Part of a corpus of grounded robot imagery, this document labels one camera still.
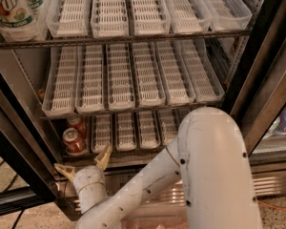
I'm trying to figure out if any wire shelf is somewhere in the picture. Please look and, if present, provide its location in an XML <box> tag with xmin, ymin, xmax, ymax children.
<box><xmin>41</xmin><ymin>100</ymin><xmax>225</xmax><ymax>121</ymax></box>
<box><xmin>0</xmin><ymin>30</ymin><xmax>251</xmax><ymax>50</ymax></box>

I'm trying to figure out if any top wire shelf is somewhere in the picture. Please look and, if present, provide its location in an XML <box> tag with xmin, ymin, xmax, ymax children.
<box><xmin>0</xmin><ymin>30</ymin><xmax>251</xmax><ymax>50</ymax></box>

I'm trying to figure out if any red coke can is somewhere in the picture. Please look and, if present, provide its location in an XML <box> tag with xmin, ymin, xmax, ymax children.
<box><xmin>62</xmin><ymin>128</ymin><xmax>87</xmax><ymax>156</ymax></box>
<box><xmin>67</xmin><ymin>115</ymin><xmax>88</xmax><ymax>138</ymax></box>

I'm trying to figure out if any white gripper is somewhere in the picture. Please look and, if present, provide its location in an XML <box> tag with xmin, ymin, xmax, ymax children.
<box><xmin>54</xmin><ymin>145</ymin><xmax>112</xmax><ymax>214</ymax></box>

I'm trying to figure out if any white 7up bottle front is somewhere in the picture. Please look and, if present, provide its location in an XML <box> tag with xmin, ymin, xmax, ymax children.
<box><xmin>0</xmin><ymin>0</ymin><xmax>37</xmax><ymax>42</ymax></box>

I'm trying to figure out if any black cable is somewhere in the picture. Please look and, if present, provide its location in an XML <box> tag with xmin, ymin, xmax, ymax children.
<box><xmin>10</xmin><ymin>208</ymin><xmax>27</xmax><ymax>229</ymax></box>

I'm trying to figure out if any open fridge door left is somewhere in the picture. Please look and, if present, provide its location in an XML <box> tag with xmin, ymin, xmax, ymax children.
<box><xmin>0</xmin><ymin>57</ymin><xmax>60</xmax><ymax>218</ymax></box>

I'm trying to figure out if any red coke can front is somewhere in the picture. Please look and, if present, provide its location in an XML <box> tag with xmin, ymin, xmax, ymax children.
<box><xmin>62</xmin><ymin>128</ymin><xmax>87</xmax><ymax>156</ymax></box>

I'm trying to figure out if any orange cable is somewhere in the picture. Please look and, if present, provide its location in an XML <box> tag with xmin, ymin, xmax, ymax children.
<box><xmin>257</xmin><ymin>199</ymin><xmax>286</xmax><ymax>212</ymax></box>

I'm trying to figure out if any fridge door frame right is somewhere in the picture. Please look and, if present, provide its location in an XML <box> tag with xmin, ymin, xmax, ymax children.
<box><xmin>222</xmin><ymin>0</ymin><xmax>286</xmax><ymax>154</ymax></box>

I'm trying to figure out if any middle wire shelf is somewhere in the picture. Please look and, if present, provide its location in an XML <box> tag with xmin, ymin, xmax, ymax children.
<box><xmin>41</xmin><ymin>100</ymin><xmax>225</xmax><ymax>121</ymax></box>

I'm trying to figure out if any red coke can rear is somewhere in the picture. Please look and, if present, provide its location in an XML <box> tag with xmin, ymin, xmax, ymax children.
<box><xmin>67</xmin><ymin>115</ymin><xmax>88</xmax><ymax>138</ymax></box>

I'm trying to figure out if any fridge grille base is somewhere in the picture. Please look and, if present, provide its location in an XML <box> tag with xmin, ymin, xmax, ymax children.
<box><xmin>59</xmin><ymin>167</ymin><xmax>286</xmax><ymax>219</ymax></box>

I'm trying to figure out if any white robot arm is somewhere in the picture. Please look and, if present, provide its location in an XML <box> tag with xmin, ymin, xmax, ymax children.
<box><xmin>54</xmin><ymin>107</ymin><xmax>263</xmax><ymax>229</ymax></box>

